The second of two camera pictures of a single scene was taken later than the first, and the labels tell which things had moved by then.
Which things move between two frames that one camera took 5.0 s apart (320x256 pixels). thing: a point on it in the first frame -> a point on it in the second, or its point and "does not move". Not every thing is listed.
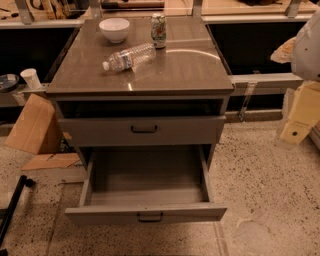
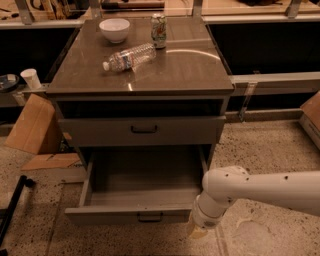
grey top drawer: x=144 y=131 does not move
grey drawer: x=137 y=184 does not move
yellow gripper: x=307 y=53 -> x=205 y=219
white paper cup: x=31 y=77 does not move
